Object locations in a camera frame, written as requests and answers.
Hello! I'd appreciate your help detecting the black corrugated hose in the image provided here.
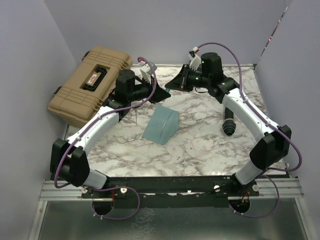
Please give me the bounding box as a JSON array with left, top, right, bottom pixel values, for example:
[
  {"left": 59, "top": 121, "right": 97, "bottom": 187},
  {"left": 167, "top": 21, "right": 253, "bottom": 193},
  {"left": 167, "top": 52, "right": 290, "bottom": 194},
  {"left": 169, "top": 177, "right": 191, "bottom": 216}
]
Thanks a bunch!
[{"left": 221, "top": 107, "right": 237, "bottom": 137}]

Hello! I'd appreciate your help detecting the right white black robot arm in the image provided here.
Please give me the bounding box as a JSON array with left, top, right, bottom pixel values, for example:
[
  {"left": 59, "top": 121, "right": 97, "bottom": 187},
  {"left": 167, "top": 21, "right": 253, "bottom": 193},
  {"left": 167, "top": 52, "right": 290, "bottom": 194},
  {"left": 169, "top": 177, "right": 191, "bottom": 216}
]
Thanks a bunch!
[{"left": 165, "top": 52, "right": 292, "bottom": 196}]

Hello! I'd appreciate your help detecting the purple cable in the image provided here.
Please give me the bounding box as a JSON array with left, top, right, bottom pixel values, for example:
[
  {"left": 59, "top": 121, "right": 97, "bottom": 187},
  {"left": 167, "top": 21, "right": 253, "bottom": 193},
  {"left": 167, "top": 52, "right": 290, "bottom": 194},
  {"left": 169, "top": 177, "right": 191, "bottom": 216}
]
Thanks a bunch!
[
  {"left": 53, "top": 56, "right": 158, "bottom": 221},
  {"left": 196, "top": 41, "right": 303, "bottom": 219}
]

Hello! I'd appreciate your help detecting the tan plastic tool case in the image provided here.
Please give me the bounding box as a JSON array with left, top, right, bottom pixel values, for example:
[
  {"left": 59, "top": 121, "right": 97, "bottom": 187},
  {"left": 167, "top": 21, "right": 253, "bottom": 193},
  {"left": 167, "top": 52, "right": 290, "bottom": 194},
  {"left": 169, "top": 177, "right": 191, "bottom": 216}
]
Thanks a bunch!
[{"left": 48, "top": 46, "right": 133, "bottom": 128}]

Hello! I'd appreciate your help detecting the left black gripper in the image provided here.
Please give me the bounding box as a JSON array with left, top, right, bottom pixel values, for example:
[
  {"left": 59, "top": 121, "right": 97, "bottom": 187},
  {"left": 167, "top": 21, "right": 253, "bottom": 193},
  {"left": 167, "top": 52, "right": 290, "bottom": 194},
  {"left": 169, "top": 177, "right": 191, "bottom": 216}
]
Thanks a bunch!
[{"left": 128, "top": 75, "right": 171, "bottom": 104}]

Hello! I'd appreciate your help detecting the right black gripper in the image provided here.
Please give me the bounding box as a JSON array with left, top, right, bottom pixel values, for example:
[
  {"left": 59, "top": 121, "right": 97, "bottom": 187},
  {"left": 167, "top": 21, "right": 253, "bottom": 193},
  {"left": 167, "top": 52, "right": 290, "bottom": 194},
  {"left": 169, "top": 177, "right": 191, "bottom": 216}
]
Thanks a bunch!
[{"left": 167, "top": 64, "right": 211, "bottom": 92}]

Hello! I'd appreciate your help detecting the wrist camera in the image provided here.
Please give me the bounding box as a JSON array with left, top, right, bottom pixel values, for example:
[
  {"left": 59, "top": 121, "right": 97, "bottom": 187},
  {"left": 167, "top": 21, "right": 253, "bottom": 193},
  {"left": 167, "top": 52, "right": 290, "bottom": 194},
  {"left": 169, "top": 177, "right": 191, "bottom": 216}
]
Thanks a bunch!
[
  {"left": 188, "top": 46, "right": 202, "bottom": 71},
  {"left": 137, "top": 57, "right": 158, "bottom": 83}
]

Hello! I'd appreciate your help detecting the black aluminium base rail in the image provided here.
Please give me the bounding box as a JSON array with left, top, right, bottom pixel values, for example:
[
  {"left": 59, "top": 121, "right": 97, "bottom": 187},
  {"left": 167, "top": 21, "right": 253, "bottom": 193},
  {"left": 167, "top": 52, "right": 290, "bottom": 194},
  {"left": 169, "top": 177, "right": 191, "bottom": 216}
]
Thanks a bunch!
[{"left": 39, "top": 175, "right": 304, "bottom": 209}]

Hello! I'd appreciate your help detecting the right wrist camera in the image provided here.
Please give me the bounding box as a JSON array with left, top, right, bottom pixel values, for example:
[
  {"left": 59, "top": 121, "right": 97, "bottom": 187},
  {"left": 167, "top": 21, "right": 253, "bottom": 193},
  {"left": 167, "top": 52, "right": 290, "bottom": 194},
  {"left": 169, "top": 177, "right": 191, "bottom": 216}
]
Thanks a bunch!
[{"left": 188, "top": 46, "right": 202, "bottom": 71}]

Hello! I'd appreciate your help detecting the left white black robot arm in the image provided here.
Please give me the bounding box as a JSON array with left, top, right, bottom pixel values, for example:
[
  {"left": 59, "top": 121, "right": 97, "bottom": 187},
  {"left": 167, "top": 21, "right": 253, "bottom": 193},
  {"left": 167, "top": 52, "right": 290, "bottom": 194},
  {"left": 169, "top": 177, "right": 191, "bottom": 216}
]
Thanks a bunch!
[{"left": 50, "top": 69, "right": 171, "bottom": 198}]

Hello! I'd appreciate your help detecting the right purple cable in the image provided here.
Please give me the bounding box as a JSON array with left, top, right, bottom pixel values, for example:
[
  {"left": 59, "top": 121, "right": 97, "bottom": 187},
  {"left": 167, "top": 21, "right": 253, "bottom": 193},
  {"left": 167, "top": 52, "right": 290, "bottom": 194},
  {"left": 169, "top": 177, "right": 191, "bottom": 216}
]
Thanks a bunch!
[{"left": 196, "top": 41, "right": 303, "bottom": 219}]

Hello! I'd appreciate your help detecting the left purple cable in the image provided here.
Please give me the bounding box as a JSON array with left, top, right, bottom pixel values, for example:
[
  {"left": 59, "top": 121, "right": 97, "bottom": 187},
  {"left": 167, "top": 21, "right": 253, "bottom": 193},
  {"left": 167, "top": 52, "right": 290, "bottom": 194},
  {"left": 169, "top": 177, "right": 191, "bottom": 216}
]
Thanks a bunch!
[{"left": 53, "top": 56, "right": 158, "bottom": 221}]

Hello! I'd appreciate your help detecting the teal paper envelope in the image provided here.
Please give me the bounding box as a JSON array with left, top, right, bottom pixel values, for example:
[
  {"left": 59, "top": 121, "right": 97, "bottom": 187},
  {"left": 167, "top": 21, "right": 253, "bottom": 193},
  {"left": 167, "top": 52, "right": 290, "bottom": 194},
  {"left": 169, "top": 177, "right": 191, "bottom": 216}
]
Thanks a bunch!
[{"left": 142, "top": 105, "right": 179, "bottom": 145}]

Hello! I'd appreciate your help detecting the yellow handled thin screwdriver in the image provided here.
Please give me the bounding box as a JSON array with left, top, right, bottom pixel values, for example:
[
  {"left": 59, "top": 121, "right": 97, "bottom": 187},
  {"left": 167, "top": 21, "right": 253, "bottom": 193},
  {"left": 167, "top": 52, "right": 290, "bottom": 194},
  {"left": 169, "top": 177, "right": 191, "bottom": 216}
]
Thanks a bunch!
[{"left": 134, "top": 107, "right": 139, "bottom": 125}]

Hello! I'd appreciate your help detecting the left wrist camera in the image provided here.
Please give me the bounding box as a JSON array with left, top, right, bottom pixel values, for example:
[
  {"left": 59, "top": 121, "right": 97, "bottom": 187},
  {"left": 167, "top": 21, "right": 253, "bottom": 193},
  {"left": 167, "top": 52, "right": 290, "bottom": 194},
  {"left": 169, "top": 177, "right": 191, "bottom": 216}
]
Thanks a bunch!
[{"left": 137, "top": 57, "right": 158, "bottom": 83}]

